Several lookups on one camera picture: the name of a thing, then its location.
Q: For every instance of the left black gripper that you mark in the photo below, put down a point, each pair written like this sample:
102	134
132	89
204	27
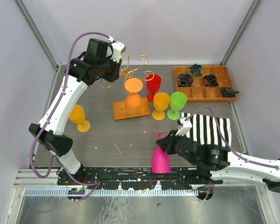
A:
115	75

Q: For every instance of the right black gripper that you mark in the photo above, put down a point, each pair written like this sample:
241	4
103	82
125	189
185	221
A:
166	144

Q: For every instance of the magenta plastic wine glass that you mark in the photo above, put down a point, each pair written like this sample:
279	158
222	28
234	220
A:
160	161

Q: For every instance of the orange plastic wine glass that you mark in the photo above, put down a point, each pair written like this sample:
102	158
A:
133	103

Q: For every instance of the yellow wine glass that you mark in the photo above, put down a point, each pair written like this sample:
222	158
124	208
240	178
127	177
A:
78	117
161	102

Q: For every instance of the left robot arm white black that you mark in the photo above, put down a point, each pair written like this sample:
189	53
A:
101	60

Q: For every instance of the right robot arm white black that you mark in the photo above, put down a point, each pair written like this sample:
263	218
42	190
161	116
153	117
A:
218	163

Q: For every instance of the red plastic wine glass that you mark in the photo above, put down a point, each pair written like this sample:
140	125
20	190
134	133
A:
153	84

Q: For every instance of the green plastic wine glass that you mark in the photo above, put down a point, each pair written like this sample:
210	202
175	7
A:
177	102

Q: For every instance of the black white striped cloth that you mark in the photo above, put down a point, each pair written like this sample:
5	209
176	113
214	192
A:
204	130

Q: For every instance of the dark rolled tie left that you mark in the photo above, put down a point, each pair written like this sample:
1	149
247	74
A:
184	80

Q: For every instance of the dark rolled tie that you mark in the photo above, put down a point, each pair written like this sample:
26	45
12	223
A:
228	92
210	81
184	80
196	70

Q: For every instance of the wooden compartment tray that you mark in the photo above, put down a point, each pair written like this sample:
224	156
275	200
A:
198	92

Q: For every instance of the dark rolled tie middle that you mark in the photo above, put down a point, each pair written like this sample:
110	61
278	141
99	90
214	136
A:
210	81

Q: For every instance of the dark rolled tie right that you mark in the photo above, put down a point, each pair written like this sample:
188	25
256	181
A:
228	92

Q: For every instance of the dark rolled tie top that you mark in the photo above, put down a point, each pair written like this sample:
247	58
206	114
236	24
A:
196	70

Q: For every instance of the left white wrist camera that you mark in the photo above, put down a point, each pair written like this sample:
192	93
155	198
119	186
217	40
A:
115	49

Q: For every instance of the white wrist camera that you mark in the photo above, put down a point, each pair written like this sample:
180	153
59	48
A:
115	49
184	127

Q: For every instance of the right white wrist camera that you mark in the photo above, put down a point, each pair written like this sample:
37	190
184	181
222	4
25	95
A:
184	127

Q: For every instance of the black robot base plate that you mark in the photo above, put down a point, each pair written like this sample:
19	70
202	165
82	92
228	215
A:
140	178

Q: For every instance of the grey slotted cable duct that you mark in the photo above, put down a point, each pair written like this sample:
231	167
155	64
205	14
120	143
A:
103	192

